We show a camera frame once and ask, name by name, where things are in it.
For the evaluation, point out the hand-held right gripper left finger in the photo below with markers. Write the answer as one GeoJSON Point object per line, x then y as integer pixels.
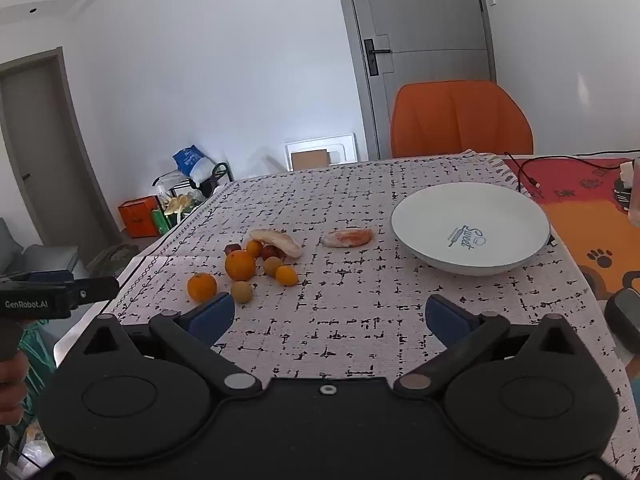
{"type": "Point", "coordinates": [216, 314]}

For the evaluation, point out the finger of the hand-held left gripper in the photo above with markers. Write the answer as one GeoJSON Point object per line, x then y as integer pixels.
{"type": "Point", "coordinates": [47, 276]}
{"type": "Point", "coordinates": [92, 291]}

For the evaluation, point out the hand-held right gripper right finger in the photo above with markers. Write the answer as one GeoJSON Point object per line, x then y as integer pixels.
{"type": "Point", "coordinates": [445, 316]}

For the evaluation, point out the large orange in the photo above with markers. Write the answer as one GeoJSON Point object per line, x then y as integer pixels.
{"type": "Point", "coordinates": [240, 266]}

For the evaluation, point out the small oval kumquat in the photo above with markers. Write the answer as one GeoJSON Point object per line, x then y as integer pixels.
{"type": "Point", "coordinates": [287, 275]}

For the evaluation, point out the white round plate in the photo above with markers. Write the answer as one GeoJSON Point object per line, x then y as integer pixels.
{"type": "Point", "coordinates": [470, 227]}

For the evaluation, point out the peeled orange citrus segment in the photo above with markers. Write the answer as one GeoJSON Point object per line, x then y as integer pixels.
{"type": "Point", "coordinates": [347, 238]}

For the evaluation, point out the person's left hand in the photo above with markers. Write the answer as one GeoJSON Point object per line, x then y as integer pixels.
{"type": "Point", "coordinates": [11, 390]}

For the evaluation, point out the grey sofa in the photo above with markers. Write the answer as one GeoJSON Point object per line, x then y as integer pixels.
{"type": "Point", "coordinates": [35, 260]}

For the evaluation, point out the medium orange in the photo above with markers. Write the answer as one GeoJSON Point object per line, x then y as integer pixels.
{"type": "Point", "coordinates": [202, 287]}

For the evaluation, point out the tan longan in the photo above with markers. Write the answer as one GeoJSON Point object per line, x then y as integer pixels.
{"type": "Point", "coordinates": [241, 292]}

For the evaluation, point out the dark mottled cloth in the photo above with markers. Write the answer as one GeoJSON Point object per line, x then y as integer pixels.
{"type": "Point", "coordinates": [112, 260]}

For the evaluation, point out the teal plastic bag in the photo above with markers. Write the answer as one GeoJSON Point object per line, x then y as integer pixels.
{"type": "Point", "coordinates": [37, 355]}

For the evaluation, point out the dark red fruit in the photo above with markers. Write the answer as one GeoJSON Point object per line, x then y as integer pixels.
{"type": "Point", "coordinates": [270, 252]}
{"type": "Point", "coordinates": [232, 249]}

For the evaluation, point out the brown chestnut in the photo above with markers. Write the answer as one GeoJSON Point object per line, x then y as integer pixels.
{"type": "Point", "coordinates": [273, 266]}

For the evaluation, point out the small round orange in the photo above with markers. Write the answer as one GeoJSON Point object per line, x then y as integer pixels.
{"type": "Point", "coordinates": [254, 248]}

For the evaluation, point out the orange box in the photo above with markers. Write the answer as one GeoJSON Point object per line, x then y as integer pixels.
{"type": "Point", "coordinates": [137, 217]}

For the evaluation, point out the green bag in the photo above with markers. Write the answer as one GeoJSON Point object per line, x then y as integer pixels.
{"type": "Point", "coordinates": [161, 221]}

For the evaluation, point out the black trolley cart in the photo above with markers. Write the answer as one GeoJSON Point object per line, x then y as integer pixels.
{"type": "Point", "coordinates": [220, 175]}

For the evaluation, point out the black patterned white tablecloth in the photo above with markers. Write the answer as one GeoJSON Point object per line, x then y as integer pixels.
{"type": "Point", "coordinates": [350, 200]}

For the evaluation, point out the blue plastic bag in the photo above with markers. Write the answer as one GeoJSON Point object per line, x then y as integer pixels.
{"type": "Point", "coordinates": [190, 160]}

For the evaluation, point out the orange red printed mat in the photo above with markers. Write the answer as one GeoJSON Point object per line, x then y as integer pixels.
{"type": "Point", "coordinates": [595, 220]}

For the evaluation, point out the brown cardboard piece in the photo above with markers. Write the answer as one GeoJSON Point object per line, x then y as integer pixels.
{"type": "Point", "coordinates": [310, 160]}

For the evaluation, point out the orange chair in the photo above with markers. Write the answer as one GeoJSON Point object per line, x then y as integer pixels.
{"type": "Point", "coordinates": [460, 120]}

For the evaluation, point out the white foam packaging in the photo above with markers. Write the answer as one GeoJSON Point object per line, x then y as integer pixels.
{"type": "Point", "coordinates": [340, 147]}

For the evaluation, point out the white power adapter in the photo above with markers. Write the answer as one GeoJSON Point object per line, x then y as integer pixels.
{"type": "Point", "coordinates": [626, 171]}

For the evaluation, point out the grey door with frame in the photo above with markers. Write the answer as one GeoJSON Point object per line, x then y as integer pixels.
{"type": "Point", "coordinates": [45, 150]}

